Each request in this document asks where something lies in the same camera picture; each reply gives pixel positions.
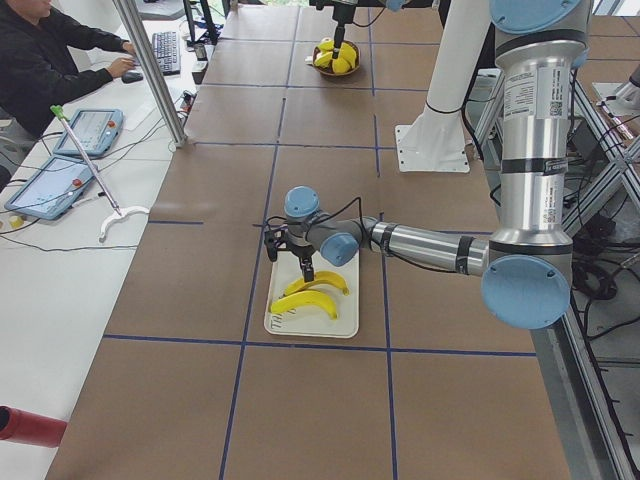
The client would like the white rectangular bear tray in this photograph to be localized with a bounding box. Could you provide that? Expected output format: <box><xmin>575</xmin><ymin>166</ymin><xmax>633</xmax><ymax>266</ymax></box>
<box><xmin>264</xmin><ymin>252</ymin><xmax>359</xmax><ymax>339</ymax></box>

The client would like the near blue teach pendant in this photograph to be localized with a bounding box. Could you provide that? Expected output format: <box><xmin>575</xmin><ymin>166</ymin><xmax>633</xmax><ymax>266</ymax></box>
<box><xmin>5</xmin><ymin>155</ymin><xmax>94</xmax><ymax>220</ymax></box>

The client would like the red fire extinguisher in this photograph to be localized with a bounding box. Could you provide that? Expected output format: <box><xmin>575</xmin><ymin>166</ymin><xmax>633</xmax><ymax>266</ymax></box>
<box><xmin>1</xmin><ymin>406</ymin><xmax>67</xmax><ymax>448</ymax></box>

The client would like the yellow banana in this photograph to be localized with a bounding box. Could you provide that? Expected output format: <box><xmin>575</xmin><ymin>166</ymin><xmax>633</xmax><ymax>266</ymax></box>
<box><xmin>313</xmin><ymin>40</ymin><xmax>357</xmax><ymax>74</ymax></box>
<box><xmin>269</xmin><ymin>290</ymin><xmax>338</xmax><ymax>320</ymax></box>
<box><xmin>283</xmin><ymin>271</ymin><xmax>350</xmax><ymax>296</ymax></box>

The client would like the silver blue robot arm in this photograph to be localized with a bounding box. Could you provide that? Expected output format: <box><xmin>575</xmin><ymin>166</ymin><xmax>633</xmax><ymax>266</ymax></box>
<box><xmin>309</xmin><ymin>0</ymin><xmax>406</xmax><ymax>60</ymax></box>
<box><xmin>264</xmin><ymin>1</ymin><xmax>592</xmax><ymax>329</ymax></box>

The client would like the white hook reaching stick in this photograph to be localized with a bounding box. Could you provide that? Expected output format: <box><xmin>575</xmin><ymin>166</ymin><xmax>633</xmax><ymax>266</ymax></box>
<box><xmin>50</xmin><ymin>105</ymin><xmax>150</xmax><ymax>243</ymax></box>

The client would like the black computer keyboard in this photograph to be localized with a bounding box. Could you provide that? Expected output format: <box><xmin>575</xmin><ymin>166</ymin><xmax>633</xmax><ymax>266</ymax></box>
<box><xmin>151</xmin><ymin>31</ymin><xmax>181</xmax><ymax>75</ymax></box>

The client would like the person in black jacket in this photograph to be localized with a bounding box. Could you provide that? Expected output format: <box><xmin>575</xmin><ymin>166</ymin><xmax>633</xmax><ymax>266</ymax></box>
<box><xmin>1</xmin><ymin>1</ymin><xmax>135</xmax><ymax>138</ymax></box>

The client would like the brown wicker basket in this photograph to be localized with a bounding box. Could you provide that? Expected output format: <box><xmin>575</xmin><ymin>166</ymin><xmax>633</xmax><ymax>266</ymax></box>
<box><xmin>307</xmin><ymin>38</ymin><xmax>360</xmax><ymax>77</ymax></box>

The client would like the black computer mouse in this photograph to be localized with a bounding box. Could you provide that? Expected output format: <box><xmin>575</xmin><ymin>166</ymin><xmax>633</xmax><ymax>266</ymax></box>
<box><xmin>121</xmin><ymin>70</ymin><xmax>144</xmax><ymax>84</ymax></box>

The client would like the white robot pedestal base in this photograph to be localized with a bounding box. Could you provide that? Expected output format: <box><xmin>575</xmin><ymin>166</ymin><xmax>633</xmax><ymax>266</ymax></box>
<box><xmin>394</xmin><ymin>0</ymin><xmax>495</xmax><ymax>174</ymax></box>

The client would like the blue teach pendant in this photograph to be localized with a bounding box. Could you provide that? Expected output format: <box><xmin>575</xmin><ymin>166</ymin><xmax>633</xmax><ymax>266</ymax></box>
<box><xmin>69</xmin><ymin>109</ymin><xmax>124</xmax><ymax>158</ymax></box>
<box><xmin>5</xmin><ymin>155</ymin><xmax>94</xmax><ymax>220</ymax></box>

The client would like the yellow lemon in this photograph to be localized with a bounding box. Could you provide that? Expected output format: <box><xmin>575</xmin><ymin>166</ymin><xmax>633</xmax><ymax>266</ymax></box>
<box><xmin>331</xmin><ymin>58</ymin><xmax>352</xmax><ymax>75</ymax></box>

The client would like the far blue teach pendant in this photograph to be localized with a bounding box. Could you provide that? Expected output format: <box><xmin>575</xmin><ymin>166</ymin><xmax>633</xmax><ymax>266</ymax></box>
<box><xmin>69</xmin><ymin>109</ymin><xmax>124</xmax><ymax>158</ymax></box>

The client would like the aluminium frame post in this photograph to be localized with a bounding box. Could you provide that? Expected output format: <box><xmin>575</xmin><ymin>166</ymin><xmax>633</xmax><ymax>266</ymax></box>
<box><xmin>113</xmin><ymin>0</ymin><xmax>187</xmax><ymax>148</ymax></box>

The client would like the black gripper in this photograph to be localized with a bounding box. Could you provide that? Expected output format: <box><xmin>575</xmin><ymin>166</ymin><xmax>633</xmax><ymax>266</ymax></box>
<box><xmin>315</xmin><ymin>0</ymin><xmax>358</xmax><ymax>60</ymax></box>
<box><xmin>263</xmin><ymin>216</ymin><xmax>315</xmax><ymax>282</ymax></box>

